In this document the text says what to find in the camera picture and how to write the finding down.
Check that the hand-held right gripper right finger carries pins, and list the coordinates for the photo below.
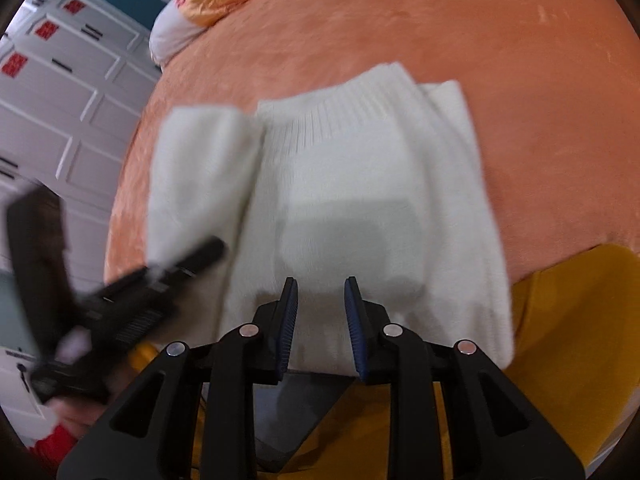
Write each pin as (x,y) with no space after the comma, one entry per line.
(355,332)

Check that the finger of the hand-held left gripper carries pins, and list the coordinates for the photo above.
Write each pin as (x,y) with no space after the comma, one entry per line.
(190,260)
(35,260)

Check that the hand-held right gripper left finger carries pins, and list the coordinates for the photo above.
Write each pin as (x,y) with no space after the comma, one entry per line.
(288,332)

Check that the white knit cardigan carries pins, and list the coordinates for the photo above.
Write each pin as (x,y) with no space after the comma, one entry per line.
(360,200)

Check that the person's left forearm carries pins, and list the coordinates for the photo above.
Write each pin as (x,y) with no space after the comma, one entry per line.
(65,430)

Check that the grey bed base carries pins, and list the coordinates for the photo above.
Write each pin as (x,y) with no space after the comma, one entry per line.
(295,420)

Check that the white panelled wardrobe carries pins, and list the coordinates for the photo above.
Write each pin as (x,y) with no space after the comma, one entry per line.
(60,110)

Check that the person's yellow pants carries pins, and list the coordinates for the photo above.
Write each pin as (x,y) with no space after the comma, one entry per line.
(575,340)

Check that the pale pink pillow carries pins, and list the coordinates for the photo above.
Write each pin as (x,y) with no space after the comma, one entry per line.
(172,35)

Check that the orange fleece blanket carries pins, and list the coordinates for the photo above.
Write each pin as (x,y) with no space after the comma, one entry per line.
(500,60)

